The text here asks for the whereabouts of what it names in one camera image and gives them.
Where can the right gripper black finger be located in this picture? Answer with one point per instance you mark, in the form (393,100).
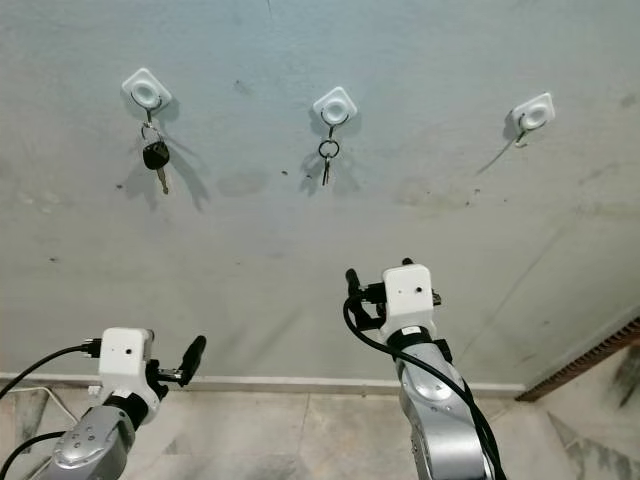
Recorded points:
(353,285)

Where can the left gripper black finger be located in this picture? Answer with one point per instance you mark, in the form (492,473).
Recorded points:
(193,355)

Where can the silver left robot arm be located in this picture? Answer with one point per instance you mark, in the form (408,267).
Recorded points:
(95,450)

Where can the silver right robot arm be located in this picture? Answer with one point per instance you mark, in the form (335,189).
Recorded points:
(435,420)

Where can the pale skirting board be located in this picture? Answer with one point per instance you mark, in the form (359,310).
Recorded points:
(310,382)

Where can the black head car key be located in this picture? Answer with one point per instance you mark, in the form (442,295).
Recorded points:
(156,155)

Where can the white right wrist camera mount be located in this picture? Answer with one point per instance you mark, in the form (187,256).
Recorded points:
(407,298)

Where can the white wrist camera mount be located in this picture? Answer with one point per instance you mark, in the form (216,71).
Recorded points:
(407,298)
(126,360)

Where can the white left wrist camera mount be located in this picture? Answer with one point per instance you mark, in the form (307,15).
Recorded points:
(126,360)

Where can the white square wall hook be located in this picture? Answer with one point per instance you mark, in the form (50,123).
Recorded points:
(146,92)
(334,105)
(533,112)

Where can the brown brick tile wall edge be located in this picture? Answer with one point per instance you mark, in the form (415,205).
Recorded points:
(580,360)

